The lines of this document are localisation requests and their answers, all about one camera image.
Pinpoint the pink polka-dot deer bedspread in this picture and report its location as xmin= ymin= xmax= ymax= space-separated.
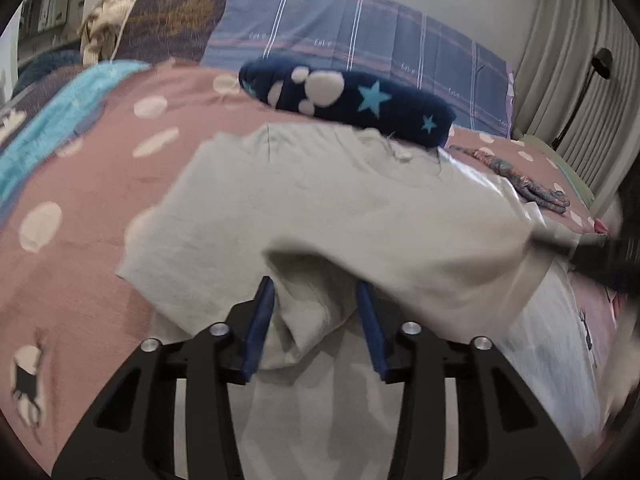
xmin=1 ymin=60 xmax=615 ymax=479

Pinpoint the blue plaid pillow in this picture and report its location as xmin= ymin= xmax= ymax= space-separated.
xmin=201 ymin=0 xmax=513 ymax=138

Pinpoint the folded floral teal garment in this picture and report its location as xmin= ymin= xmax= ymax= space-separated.
xmin=451 ymin=145 xmax=570 ymax=214

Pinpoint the dark brown tree-print pillow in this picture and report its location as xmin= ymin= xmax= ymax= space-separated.
xmin=113 ymin=0 xmax=227 ymax=65

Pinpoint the light grey long-sleeve shirt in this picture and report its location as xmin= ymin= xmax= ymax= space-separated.
xmin=118 ymin=124 xmax=603 ymax=479

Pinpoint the navy star fleece garment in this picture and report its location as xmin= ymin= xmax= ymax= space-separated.
xmin=239 ymin=58 xmax=456 ymax=148

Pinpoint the grey pleated curtain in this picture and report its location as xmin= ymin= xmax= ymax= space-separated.
xmin=513 ymin=0 xmax=639 ymax=214

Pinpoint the beige crumpled cloth pile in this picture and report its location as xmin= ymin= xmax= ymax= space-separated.
xmin=78 ymin=0 xmax=136 ymax=66

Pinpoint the black floor lamp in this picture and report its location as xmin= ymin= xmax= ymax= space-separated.
xmin=551 ymin=48 xmax=613 ymax=151

